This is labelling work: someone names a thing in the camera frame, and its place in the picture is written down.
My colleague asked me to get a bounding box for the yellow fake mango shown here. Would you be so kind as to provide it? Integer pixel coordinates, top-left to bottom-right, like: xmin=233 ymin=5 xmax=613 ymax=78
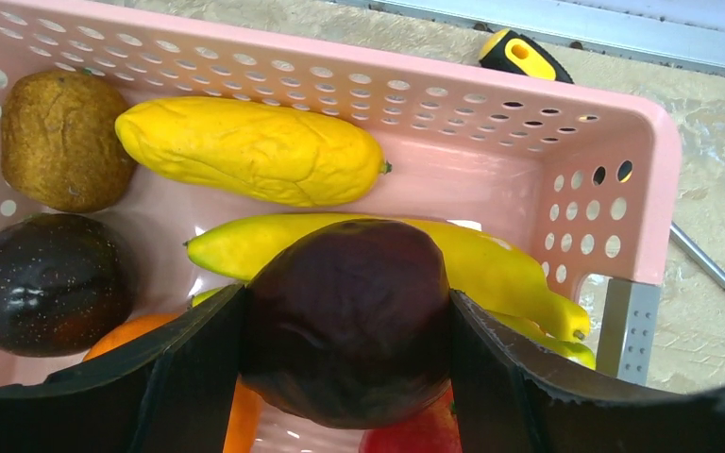
xmin=115 ymin=96 xmax=392 ymax=208

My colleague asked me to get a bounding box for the black handled screwdriver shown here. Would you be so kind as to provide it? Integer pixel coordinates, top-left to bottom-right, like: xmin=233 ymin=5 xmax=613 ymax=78
xmin=478 ymin=28 xmax=725 ymax=292

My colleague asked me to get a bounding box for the pink plastic basket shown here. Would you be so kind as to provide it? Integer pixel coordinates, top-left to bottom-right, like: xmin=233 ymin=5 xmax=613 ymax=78
xmin=0 ymin=0 xmax=683 ymax=453

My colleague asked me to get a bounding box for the orange fake fruit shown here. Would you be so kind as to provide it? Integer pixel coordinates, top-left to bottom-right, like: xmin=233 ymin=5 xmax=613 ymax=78
xmin=82 ymin=312 xmax=265 ymax=453

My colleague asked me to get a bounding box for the dark maroon fake fruit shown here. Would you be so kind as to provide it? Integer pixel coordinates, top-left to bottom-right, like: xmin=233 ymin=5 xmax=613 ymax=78
xmin=239 ymin=219 xmax=451 ymax=429

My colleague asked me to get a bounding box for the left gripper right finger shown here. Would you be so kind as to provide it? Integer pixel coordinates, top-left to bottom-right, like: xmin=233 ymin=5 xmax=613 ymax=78
xmin=450 ymin=291 xmax=725 ymax=452

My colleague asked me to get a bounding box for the brown fake kiwi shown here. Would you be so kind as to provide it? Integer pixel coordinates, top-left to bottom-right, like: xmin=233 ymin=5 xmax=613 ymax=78
xmin=1 ymin=70 xmax=136 ymax=213

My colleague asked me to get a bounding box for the dark purple fake fruit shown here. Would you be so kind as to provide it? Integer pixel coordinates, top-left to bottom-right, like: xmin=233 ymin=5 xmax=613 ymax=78
xmin=0 ymin=213 xmax=140 ymax=358

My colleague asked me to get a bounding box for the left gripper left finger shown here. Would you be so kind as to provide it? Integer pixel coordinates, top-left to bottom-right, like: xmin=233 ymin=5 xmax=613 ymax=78
xmin=0 ymin=285 xmax=247 ymax=452

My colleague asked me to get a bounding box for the yellow fake banana bunch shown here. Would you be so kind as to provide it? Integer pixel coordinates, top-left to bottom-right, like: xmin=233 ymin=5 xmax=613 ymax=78
xmin=185 ymin=212 xmax=596 ymax=369

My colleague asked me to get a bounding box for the red fake apple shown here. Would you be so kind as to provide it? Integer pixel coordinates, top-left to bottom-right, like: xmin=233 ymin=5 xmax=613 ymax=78
xmin=359 ymin=387 xmax=463 ymax=453

